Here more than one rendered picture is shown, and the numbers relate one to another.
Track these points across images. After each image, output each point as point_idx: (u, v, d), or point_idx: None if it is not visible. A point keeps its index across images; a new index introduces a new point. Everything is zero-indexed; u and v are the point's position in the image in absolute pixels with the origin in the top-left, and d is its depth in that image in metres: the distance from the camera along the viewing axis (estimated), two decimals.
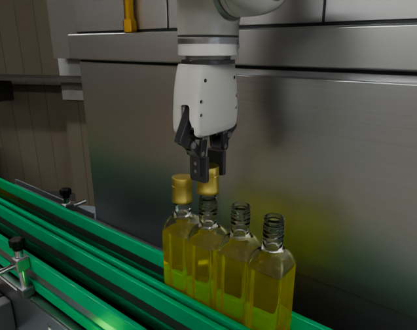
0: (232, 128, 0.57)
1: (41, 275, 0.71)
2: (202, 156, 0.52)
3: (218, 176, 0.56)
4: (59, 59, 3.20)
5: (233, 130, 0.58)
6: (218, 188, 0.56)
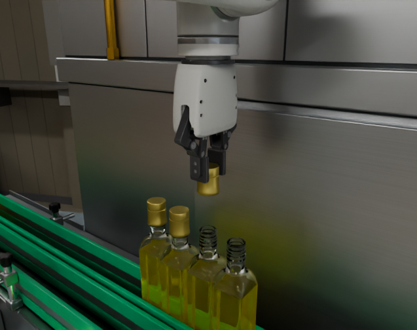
0: (232, 128, 0.57)
1: (28, 290, 0.76)
2: (202, 156, 0.52)
3: (188, 219, 0.61)
4: (55, 65, 3.25)
5: (233, 130, 0.58)
6: (188, 230, 0.61)
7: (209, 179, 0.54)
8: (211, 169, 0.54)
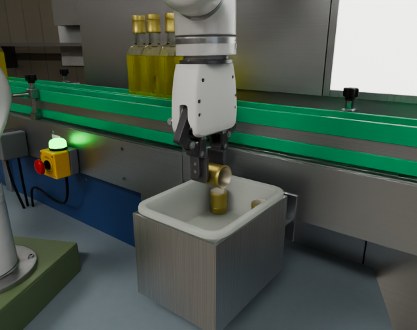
0: (232, 128, 0.57)
1: (47, 100, 1.04)
2: (201, 156, 0.52)
3: (160, 21, 0.90)
4: (59, 27, 3.54)
5: (233, 130, 0.58)
6: (159, 29, 0.90)
7: (171, 20, 0.85)
8: (173, 13, 0.85)
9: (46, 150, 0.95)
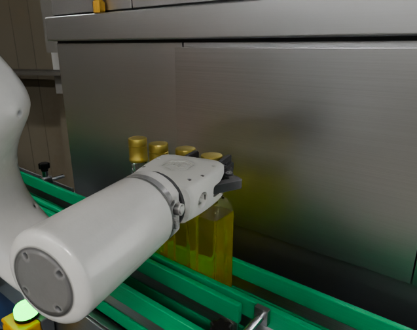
0: (233, 185, 0.49)
1: None
2: None
3: (167, 152, 0.63)
4: (52, 54, 3.27)
5: (237, 184, 0.49)
6: None
7: None
8: (188, 151, 0.58)
9: (8, 323, 0.68)
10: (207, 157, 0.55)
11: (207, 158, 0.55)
